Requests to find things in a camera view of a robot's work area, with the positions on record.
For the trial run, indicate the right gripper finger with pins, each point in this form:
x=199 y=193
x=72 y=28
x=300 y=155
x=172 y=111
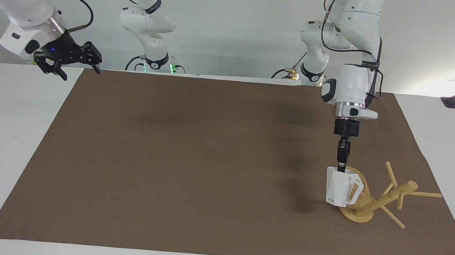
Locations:
x=47 y=65
x=92 y=55

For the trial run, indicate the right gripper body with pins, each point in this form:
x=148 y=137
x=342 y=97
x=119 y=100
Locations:
x=61 y=48

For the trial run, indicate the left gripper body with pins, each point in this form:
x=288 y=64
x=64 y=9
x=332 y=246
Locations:
x=346 y=127

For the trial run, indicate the wooden cup rack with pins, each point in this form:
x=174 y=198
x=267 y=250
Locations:
x=384 y=200

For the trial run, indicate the white cup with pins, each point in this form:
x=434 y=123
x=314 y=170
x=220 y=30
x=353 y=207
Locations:
x=337 y=187

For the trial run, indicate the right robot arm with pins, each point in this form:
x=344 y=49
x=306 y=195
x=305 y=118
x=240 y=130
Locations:
x=16 y=0

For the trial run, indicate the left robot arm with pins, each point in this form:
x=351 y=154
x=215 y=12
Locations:
x=361 y=17

